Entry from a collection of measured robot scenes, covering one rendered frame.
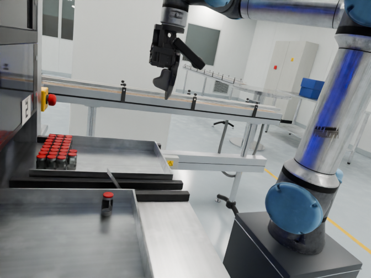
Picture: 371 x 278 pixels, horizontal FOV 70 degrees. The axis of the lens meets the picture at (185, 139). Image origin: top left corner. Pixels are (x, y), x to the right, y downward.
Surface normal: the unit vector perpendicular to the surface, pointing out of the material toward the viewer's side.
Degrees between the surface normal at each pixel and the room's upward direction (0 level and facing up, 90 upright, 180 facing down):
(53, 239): 0
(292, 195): 97
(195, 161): 90
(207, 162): 90
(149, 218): 0
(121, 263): 0
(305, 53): 90
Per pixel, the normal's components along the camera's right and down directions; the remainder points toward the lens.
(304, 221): -0.64, 0.25
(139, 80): 0.29, 0.34
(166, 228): 0.18, -0.94
